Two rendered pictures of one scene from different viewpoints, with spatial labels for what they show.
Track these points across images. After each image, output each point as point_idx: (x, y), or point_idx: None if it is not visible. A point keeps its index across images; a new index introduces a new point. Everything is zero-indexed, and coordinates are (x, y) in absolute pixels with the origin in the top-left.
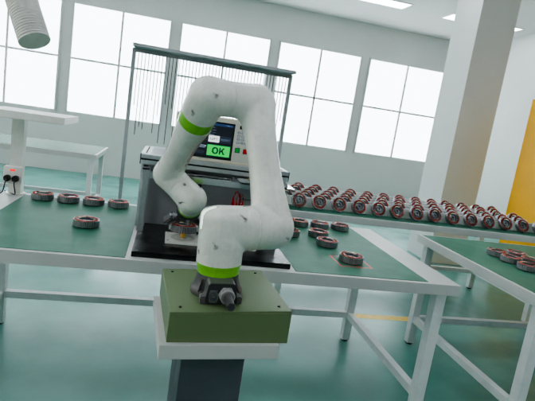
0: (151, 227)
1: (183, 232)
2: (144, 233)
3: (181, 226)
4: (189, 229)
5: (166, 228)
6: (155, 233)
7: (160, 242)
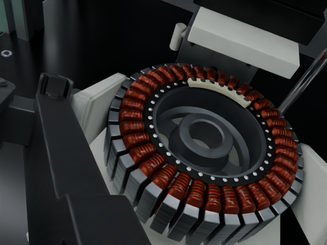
0: (97, 18)
1: (172, 236)
2: (15, 65)
3: (164, 189)
4: (235, 229)
5: (158, 35)
6: (76, 73)
7: (10, 215)
